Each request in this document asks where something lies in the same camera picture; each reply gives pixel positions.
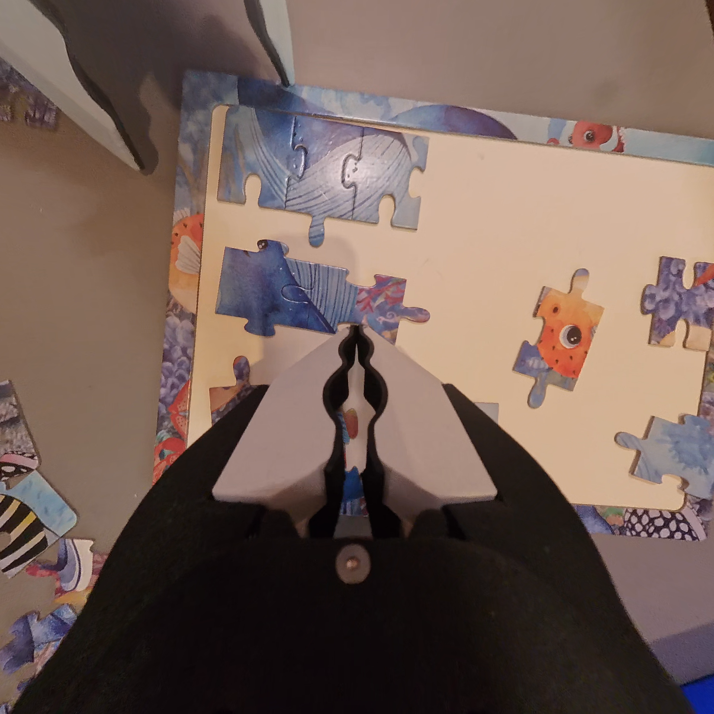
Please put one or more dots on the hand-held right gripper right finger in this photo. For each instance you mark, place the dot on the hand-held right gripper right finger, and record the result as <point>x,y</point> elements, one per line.
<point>435,446</point>

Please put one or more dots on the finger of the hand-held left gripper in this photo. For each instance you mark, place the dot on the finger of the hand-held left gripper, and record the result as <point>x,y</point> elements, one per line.
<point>44,61</point>
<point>276,33</point>

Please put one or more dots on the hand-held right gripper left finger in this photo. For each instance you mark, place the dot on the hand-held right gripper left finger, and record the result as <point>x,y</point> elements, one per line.
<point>279,446</point>

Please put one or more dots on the purple blue bubbly puzzle piece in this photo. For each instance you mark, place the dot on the purple blue bubbly puzzle piece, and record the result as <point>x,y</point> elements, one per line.
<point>28,95</point>

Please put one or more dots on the joined orange crab puzzle pieces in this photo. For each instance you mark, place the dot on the joined orange crab puzzle pieces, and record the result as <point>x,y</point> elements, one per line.
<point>228,396</point>

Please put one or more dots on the red octopus puzzle piece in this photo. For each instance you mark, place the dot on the red octopus puzzle piece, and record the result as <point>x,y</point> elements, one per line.
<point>351,424</point>

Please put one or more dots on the dark blue whale face piece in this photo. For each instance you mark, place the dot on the dark blue whale face piece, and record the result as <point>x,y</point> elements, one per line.
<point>256,295</point>

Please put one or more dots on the blue striped coral puzzle piece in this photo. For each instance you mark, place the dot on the blue striped coral puzzle piece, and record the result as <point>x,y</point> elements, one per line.
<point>379,301</point>

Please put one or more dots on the orange pufferfish puzzle piece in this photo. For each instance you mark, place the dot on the orange pufferfish puzzle piece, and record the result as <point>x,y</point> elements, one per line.
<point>563,340</point>

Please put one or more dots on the ocean jigsaw puzzle frame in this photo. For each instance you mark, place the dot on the ocean jigsaw puzzle frame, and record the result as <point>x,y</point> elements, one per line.
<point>502,223</point>

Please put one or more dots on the blue bubble coral puzzle piece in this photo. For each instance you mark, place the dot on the blue bubble coral puzzle piece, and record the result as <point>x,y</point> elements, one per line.
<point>675,301</point>

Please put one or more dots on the joined blue whale puzzle pieces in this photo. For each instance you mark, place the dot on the joined blue whale puzzle pieces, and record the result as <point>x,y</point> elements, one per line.
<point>323,167</point>

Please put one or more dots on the red coral white wave piece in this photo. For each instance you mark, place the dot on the red coral white wave piece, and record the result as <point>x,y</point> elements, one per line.
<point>72,563</point>

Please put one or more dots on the light blue splash puzzle piece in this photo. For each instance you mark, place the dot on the light blue splash puzzle piece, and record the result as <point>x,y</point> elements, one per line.
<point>675,457</point>

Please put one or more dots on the black white spotted puzzle piece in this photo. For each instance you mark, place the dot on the black white spotted puzzle piece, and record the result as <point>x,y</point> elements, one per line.
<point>14,429</point>

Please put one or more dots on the blue object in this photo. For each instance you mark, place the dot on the blue object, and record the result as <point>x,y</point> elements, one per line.
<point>700,697</point>

